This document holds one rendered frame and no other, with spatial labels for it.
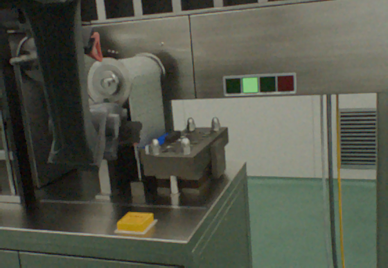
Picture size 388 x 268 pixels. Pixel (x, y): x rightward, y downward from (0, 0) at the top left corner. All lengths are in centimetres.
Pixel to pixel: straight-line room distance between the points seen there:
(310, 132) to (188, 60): 248
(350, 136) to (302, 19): 251
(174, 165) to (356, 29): 71
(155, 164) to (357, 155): 285
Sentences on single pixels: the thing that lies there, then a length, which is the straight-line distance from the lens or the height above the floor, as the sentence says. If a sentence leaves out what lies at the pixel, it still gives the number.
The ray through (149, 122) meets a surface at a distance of 143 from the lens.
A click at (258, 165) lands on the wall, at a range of 407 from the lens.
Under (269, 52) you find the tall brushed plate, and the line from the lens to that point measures 151.
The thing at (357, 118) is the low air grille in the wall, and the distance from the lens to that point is 388.
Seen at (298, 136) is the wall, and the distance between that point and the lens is 394.
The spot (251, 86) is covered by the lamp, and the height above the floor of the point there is 118.
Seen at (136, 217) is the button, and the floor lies 92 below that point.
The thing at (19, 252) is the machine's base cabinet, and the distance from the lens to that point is 136.
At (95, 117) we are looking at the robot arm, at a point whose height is 125.
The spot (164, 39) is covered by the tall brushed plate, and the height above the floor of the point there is 137.
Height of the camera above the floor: 136
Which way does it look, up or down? 12 degrees down
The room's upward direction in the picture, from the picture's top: 5 degrees counter-clockwise
